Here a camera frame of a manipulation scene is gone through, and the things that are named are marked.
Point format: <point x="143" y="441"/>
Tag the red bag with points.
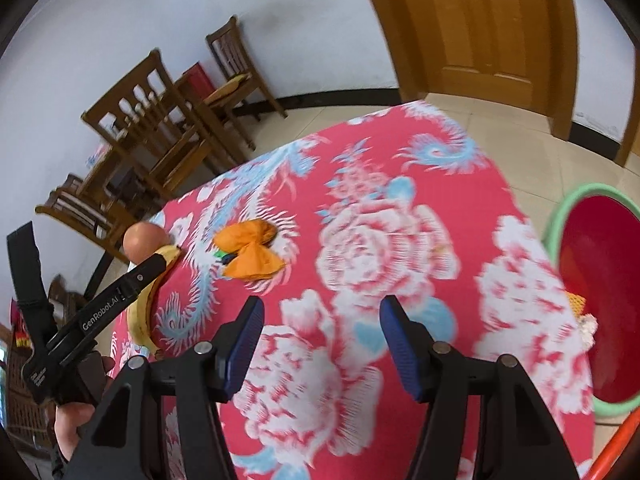
<point x="197" y="80"/>

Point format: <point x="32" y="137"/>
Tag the small wooden chair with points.
<point x="230" y="50"/>

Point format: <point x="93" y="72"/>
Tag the large wooden chair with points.
<point x="145" y="110"/>

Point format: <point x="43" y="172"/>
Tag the person's left hand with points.
<point x="70" y="425"/>

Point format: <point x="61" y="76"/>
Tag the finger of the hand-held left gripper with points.
<point x="145" y="272"/>

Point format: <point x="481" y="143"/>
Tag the dark wooden chair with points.
<point x="80" y="210"/>

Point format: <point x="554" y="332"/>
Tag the red bin with green rim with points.
<point x="610" y="285"/>

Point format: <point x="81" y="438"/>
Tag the yellow mesh scrubber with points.
<point x="576" y="304"/>

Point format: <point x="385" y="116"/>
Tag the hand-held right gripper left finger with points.
<point x="245" y="345"/>

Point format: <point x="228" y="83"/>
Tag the orange wrapper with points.
<point x="250" y="257"/>

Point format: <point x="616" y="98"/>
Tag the brown egg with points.
<point x="145" y="240"/>

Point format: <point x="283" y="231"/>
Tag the yellow seat cushion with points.
<point x="227" y="89"/>

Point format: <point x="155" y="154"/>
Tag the wooden dining table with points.
<point x="100" y="170"/>

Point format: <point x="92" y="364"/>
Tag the orange plastic stool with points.
<point x="615" y="452"/>

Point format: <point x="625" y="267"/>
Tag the yellow banana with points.
<point x="140" y="315"/>

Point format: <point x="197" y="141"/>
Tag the cream paper ball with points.
<point x="589" y="327"/>

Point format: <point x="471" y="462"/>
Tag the wooden door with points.
<point x="475" y="25"/>

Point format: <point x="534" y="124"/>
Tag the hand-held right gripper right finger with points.
<point x="400" y="345"/>

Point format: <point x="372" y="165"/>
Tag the red floral tablecloth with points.
<point x="350" y="260"/>

